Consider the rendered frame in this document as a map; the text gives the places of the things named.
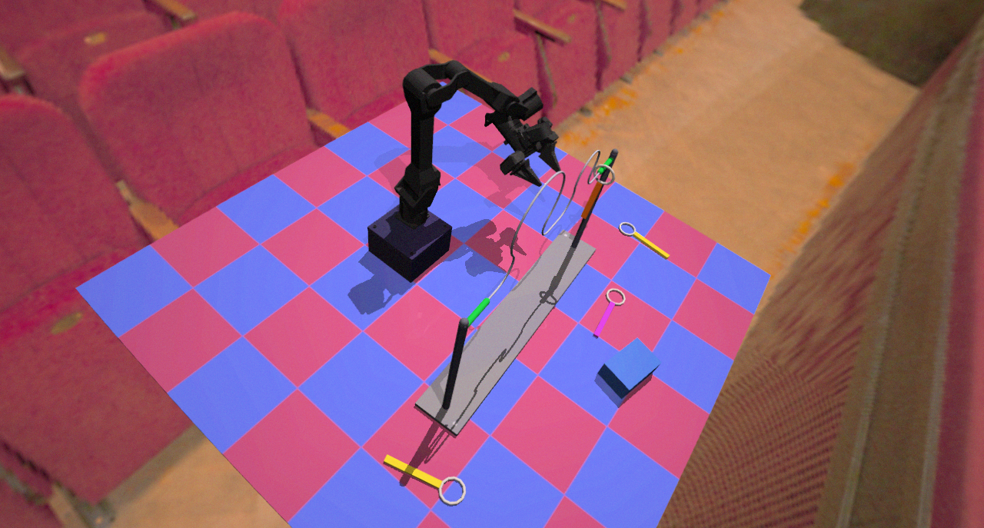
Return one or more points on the orange handle with grey loop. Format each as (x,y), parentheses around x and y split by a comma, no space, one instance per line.
(596,189)

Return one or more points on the white loop with magenta handle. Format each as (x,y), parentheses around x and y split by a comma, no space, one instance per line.
(609,309)

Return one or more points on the blue block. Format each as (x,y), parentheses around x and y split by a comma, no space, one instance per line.
(629,367)

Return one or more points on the grey ring with yellow handle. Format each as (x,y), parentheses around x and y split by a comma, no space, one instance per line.
(427,478)
(644,240)

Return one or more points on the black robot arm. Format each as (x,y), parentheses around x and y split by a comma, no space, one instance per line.
(425,96)

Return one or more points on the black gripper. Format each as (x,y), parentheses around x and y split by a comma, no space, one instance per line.
(516,162)

